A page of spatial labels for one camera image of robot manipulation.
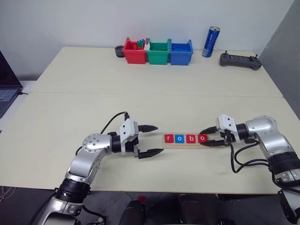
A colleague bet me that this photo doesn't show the blue plastic bin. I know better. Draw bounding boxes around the blue plastic bin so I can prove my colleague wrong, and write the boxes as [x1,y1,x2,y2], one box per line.
[169,39,194,66]

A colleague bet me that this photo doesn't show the blue drink can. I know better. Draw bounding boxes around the blue drink can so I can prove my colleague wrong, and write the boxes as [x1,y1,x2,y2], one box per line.
[202,26,221,58]

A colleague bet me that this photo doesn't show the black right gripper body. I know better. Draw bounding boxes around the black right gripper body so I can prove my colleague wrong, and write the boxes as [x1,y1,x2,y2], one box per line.
[217,127,237,147]

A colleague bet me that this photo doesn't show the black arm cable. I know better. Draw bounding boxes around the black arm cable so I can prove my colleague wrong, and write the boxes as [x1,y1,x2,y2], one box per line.
[228,138,270,174]
[99,112,131,135]

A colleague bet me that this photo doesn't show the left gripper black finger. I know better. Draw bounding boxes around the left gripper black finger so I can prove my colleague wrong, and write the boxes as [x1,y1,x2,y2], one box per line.
[134,145,164,160]
[138,125,158,135]

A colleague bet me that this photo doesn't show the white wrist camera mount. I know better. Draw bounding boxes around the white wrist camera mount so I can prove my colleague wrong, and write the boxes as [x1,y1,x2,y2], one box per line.
[216,114,242,144]
[119,119,139,156]

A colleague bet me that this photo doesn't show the beige wooden letter tray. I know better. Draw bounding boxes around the beige wooden letter tray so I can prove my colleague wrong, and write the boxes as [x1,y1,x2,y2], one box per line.
[162,132,213,149]

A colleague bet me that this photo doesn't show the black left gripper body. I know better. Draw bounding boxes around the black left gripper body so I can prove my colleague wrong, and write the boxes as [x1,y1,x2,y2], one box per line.
[125,131,142,157]

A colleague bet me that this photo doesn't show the grey handheld controller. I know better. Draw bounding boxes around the grey handheld controller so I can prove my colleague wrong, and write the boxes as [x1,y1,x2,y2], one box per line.
[219,51,263,72]

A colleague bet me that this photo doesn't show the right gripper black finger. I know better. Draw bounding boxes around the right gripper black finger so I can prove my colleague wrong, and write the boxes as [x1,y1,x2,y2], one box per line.
[201,126,218,135]
[201,139,227,147]

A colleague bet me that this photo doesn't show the dark laptop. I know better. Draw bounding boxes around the dark laptop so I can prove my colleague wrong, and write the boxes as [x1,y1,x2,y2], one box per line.
[0,50,23,119]

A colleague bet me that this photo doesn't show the red plastic bin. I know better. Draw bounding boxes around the red plastic bin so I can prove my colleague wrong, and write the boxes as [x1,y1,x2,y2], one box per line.
[122,37,148,65]

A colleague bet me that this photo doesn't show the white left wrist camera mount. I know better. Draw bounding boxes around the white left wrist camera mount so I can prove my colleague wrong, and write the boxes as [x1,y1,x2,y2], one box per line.
[119,119,139,156]

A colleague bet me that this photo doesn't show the green plastic bin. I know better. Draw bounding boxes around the green plastic bin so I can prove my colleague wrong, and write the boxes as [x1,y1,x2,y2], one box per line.
[146,37,171,65]

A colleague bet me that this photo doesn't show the black round holder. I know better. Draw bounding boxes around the black round holder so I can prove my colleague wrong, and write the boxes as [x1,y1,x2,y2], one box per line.
[114,45,126,58]

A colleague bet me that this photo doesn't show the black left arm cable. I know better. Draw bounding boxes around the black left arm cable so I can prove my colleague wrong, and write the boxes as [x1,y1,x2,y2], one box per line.
[99,112,131,135]

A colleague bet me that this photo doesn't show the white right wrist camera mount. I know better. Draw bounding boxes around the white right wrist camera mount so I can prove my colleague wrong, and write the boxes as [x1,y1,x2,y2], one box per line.
[216,114,242,144]

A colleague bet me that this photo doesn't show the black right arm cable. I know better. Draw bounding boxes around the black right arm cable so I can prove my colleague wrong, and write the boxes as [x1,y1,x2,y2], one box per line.
[228,138,270,174]

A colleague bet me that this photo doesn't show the thin white wires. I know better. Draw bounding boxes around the thin white wires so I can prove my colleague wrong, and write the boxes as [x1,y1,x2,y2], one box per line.
[0,186,16,203]

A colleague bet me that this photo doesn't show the dark rounded shape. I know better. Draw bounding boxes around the dark rounded shape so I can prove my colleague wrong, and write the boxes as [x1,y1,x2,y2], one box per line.
[120,199,147,225]
[177,194,206,225]

